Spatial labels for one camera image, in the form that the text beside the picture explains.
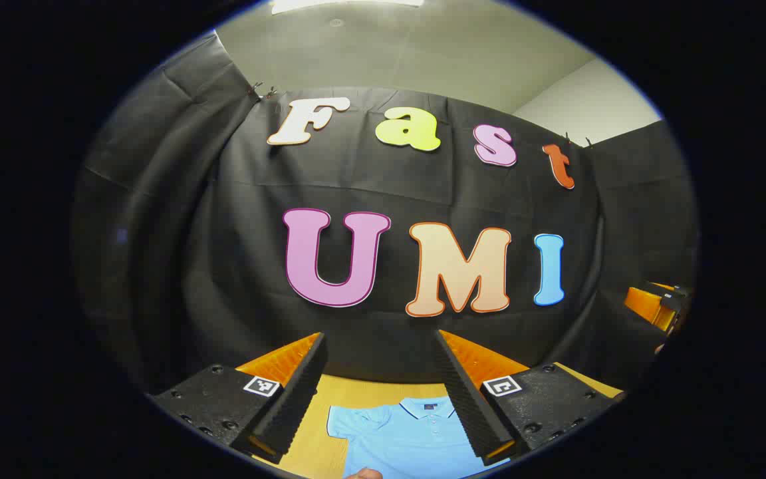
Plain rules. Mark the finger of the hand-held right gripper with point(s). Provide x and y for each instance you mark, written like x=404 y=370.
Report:
x=649 y=306

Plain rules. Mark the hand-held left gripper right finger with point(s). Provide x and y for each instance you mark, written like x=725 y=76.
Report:
x=466 y=399

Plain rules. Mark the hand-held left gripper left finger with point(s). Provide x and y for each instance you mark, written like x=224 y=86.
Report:
x=296 y=392

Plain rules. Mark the light blue T-shirt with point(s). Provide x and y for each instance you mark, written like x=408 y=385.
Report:
x=409 y=439

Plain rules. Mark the black backdrop cloth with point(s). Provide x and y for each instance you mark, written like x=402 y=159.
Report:
x=223 y=233

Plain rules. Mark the metal clip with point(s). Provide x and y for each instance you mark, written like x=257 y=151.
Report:
x=568 y=138
x=262 y=90

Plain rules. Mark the ceiling light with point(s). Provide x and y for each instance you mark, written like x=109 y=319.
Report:
x=343 y=4

